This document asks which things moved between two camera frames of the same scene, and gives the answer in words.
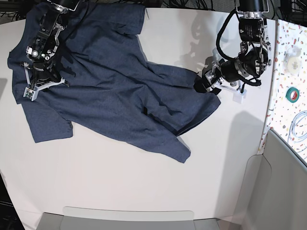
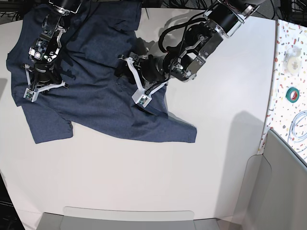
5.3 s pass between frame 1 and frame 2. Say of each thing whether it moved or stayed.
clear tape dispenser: stayed
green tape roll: stayed
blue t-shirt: moved
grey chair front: stayed
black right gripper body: moved
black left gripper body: stayed
